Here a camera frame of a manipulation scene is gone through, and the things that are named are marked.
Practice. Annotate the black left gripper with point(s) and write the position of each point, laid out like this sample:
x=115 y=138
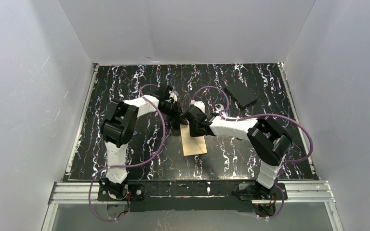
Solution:
x=175 y=110

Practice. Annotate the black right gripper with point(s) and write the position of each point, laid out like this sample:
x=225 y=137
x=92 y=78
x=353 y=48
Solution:
x=193 y=122

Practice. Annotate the cream envelope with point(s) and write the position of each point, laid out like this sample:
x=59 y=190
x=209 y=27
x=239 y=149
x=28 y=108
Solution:
x=192 y=145

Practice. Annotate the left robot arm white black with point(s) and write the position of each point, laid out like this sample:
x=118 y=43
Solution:
x=118 y=127

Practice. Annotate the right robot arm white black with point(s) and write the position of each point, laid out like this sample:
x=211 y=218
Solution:
x=268 y=138

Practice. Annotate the black flat box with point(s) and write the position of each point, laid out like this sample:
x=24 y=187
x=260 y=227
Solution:
x=241 y=94

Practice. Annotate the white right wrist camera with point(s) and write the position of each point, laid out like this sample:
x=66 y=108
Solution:
x=199 y=104

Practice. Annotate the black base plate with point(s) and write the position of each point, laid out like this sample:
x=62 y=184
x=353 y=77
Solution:
x=247 y=200

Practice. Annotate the aluminium front rail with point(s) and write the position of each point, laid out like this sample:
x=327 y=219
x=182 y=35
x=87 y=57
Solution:
x=83 y=192

